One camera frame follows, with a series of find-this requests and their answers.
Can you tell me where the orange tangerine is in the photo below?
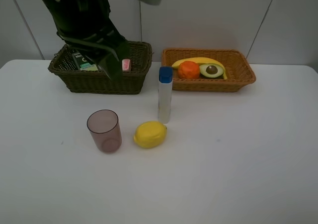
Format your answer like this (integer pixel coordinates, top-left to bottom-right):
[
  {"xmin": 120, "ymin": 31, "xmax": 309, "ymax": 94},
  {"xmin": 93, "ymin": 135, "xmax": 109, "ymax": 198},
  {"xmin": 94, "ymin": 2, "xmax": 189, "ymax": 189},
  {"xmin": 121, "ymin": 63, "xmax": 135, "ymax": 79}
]
[{"xmin": 178, "ymin": 61, "xmax": 200, "ymax": 79}]

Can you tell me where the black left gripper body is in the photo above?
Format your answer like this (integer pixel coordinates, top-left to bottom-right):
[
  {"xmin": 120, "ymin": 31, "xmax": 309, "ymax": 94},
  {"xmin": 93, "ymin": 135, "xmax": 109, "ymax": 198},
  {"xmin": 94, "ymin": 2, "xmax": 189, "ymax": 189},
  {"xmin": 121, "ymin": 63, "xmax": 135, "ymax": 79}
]
[{"xmin": 57, "ymin": 19, "xmax": 127, "ymax": 58}]

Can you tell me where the dark green pump bottle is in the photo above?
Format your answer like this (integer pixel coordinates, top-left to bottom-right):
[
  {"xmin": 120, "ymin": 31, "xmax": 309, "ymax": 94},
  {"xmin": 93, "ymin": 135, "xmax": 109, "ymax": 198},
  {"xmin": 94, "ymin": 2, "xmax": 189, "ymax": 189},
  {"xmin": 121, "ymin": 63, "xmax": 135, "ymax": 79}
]
[{"xmin": 72, "ymin": 52, "xmax": 98, "ymax": 71}]

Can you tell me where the dark brown wicker basket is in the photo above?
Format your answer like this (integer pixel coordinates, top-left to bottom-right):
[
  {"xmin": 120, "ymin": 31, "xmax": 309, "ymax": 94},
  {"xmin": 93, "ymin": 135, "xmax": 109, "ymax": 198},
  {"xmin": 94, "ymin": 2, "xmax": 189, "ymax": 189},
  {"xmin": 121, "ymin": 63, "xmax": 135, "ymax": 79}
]
[{"xmin": 48, "ymin": 41, "xmax": 153, "ymax": 95}]

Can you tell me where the halved avocado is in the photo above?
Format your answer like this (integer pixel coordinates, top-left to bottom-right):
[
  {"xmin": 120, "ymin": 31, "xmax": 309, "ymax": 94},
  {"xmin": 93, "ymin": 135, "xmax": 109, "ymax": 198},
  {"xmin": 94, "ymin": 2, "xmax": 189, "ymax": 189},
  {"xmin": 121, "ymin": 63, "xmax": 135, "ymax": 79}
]
[{"xmin": 199, "ymin": 64, "xmax": 225, "ymax": 79}]

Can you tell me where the translucent pink plastic cup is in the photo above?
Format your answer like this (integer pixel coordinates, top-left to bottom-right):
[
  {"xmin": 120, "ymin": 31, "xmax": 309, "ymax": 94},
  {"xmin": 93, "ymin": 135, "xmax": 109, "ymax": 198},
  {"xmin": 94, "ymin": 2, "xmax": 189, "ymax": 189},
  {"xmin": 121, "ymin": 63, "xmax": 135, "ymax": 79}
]
[{"xmin": 86, "ymin": 109, "xmax": 122, "ymax": 153}]

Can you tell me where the yellow lemon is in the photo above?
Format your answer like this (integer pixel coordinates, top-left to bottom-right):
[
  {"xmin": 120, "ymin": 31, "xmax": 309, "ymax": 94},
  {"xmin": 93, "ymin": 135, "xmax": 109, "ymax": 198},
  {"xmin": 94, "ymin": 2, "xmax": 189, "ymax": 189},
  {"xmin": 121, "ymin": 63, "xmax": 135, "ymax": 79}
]
[{"xmin": 133, "ymin": 121, "xmax": 167, "ymax": 149}]

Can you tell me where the yellow banana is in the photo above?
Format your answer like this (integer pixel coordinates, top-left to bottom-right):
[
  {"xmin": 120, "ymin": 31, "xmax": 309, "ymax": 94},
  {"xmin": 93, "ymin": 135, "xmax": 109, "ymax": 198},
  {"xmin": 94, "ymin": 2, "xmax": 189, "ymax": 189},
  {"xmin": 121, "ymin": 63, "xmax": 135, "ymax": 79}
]
[{"xmin": 172, "ymin": 57, "xmax": 227, "ymax": 79}]

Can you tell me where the pink bottle white cap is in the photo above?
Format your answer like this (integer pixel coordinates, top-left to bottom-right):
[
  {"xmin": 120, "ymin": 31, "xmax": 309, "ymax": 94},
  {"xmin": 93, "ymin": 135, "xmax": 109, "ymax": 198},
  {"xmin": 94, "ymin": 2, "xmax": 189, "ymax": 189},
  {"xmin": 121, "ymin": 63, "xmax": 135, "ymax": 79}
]
[{"xmin": 122, "ymin": 59, "xmax": 131, "ymax": 72}]

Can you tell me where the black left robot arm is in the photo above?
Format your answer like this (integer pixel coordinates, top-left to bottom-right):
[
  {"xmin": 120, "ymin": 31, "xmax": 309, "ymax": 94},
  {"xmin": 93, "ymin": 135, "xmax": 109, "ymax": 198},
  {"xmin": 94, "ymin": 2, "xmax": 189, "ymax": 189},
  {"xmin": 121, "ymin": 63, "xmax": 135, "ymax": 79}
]
[{"xmin": 42, "ymin": 0, "xmax": 130, "ymax": 79}]

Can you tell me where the orange wicker basket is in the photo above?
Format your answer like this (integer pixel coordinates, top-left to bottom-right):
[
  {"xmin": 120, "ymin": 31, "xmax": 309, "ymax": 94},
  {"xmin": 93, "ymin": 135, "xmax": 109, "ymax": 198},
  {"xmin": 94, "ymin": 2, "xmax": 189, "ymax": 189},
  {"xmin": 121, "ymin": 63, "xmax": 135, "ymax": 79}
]
[{"xmin": 161, "ymin": 48, "xmax": 256, "ymax": 92}]

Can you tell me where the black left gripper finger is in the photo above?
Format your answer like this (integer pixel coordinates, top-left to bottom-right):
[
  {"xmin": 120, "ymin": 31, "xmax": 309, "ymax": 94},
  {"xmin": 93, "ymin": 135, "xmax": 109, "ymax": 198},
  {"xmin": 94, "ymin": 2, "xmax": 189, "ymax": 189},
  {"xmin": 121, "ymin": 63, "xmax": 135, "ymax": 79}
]
[{"xmin": 85, "ymin": 41, "xmax": 130, "ymax": 80}]

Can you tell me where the white bottle blue cap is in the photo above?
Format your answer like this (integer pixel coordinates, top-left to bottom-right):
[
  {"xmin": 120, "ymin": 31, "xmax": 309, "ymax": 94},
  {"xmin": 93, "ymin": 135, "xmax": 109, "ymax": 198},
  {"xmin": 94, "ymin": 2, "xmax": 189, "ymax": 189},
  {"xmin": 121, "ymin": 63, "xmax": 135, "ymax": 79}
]
[{"xmin": 158, "ymin": 67, "xmax": 173, "ymax": 124}]

